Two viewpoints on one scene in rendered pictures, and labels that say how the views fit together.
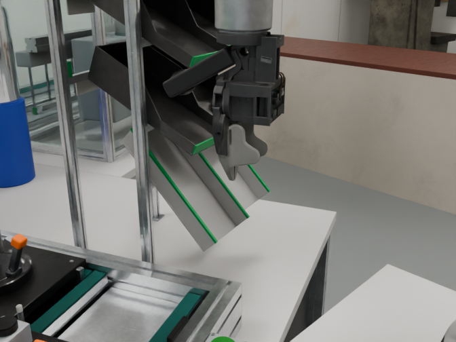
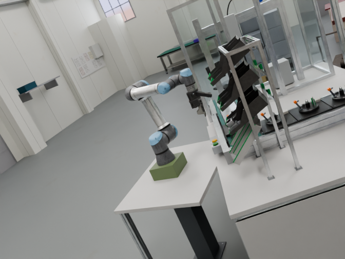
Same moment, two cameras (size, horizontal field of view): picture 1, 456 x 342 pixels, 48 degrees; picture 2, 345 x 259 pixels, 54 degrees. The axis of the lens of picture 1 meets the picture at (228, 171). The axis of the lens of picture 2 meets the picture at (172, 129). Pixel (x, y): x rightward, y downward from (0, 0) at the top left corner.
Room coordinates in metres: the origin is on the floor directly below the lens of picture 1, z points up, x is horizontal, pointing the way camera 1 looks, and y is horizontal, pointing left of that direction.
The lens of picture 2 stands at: (2.85, -0.77, 1.96)
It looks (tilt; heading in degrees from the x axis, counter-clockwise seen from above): 18 degrees down; 167
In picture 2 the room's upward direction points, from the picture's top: 24 degrees counter-clockwise
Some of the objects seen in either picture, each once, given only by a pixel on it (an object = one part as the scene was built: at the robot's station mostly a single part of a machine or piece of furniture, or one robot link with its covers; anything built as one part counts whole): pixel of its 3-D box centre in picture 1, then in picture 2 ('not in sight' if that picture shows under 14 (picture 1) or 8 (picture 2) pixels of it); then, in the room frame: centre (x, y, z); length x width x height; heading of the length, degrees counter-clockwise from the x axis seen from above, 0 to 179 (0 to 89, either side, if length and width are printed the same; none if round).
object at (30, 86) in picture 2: not in sight; (27, 87); (-7.47, -1.73, 1.66); 0.44 x 0.33 x 0.17; 136
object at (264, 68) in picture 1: (248, 78); (194, 98); (0.69, -0.03, 1.37); 0.09 x 0.08 x 0.12; 68
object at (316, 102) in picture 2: not in sight; (307, 104); (0.91, 0.67, 1.01); 0.24 x 0.24 x 0.13; 69
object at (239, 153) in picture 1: (240, 155); not in sight; (0.67, -0.02, 1.26); 0.06 x 0.03 x 0.09; 68
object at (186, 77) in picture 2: not in sight; (187, 77); (0.68, -0.02, 1.53); 0.09 x 0.08 x 0.11; 32
